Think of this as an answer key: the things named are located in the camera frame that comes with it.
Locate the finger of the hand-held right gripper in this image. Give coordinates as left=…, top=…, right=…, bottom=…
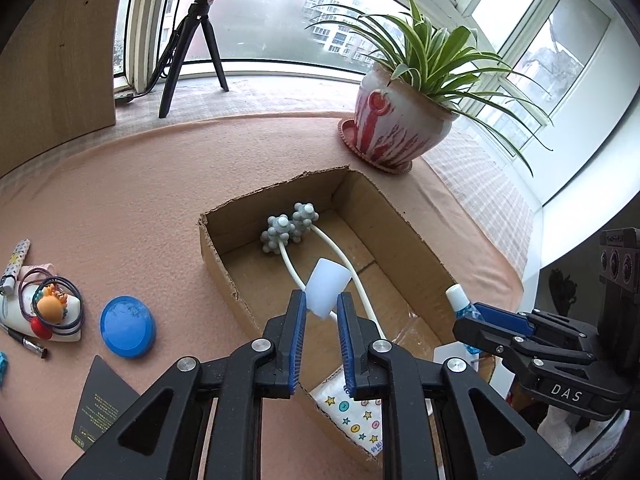
left=452, top=317, right=596, bottom=376
left=472, top=302, right=601, bottom=348

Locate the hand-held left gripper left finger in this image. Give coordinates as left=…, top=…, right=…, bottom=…
left=62, top=291, right=307, bottom=480

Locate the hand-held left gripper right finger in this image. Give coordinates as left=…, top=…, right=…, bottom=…
left=337, top=292, right=581, bottom=480

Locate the small blue liquid bottle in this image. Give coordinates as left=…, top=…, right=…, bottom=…
left=445, top=284, right=486, bottom=358

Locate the white plastic cup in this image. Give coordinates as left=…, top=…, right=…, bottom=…
left=305, top=257, right=351, bottom=320

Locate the cardboard box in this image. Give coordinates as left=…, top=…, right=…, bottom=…
left=198, top=164, right=501, bottom=466

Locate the star-print tissue pack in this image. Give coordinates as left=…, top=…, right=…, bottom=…
left=310, top=365, right=386, bottom=461

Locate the white massager with grey balls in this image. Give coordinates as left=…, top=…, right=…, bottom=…
left=260, top=202, right=388, bottom=341

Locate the blue round lid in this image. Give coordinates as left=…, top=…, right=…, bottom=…
left=99, top=296, right=157, bottom=359

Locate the black card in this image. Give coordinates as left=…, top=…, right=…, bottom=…
left=71, top=355, right=142, bottom=462

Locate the clear black pen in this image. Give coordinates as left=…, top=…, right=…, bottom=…
left=0, top=321, right=49, bottom=359

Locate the patterned lighter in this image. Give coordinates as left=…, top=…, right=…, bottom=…
left=1, top=239, right=32, bottom=295

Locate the pink plant saucer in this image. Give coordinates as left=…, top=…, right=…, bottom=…
left=337, top=117, right=415, bottom=175

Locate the spider plant in red-white pot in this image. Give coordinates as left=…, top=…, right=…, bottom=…
left=306, top=0, right=555, bottom=177

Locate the checked white cloth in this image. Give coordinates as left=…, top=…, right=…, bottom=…
left=115, top=75, right=543, bottom=281

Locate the orange cartoon toy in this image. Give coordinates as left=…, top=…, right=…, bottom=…
left=32, top=284, right=68, bottom=323

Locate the light wooden board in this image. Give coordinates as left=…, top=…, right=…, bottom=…
left=0, top=0, right=138, bottom=176

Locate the black hair tie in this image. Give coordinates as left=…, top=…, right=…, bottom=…
left=27, top=305, right=85, bottom=337

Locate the black power cable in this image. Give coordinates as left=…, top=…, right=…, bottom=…
left=115, top=0, right=191, bottom=106

